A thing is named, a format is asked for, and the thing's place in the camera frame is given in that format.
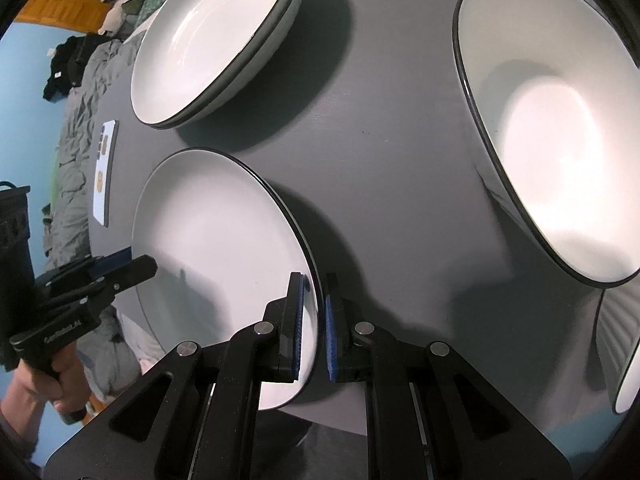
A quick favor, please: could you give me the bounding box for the white smartphone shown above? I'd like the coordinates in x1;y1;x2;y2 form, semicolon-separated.
93;119;119;227

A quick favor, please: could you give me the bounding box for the person's left hand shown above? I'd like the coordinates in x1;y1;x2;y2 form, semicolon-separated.
12;347;92;418

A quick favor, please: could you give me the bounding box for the grey duvet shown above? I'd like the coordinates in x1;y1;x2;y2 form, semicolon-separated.
42;35;151;286

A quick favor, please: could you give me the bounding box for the pile of beige clothes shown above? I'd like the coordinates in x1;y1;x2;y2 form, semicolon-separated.
100;0;147;37

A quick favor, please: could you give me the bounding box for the pile of black clothes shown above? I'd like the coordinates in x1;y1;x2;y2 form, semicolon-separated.
42;35;103;101

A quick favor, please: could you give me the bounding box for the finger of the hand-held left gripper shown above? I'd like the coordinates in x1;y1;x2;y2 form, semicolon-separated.
82;254;159;295
50;251;134;286

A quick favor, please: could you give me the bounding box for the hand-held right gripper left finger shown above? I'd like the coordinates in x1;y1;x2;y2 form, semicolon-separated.
42;272;306;480

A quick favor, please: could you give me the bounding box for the person's left forearm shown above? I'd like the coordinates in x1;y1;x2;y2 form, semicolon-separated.
0;390;56;463

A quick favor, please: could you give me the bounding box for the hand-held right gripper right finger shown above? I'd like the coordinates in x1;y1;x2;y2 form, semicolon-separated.
325;272;573;480

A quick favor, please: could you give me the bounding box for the white bowl with dark rim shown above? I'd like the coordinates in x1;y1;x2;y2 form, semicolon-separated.
452;0;640;289
594;287;640;416

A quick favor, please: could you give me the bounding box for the orange wooden wardrobe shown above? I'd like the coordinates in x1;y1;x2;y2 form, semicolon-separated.
15;0;176;43

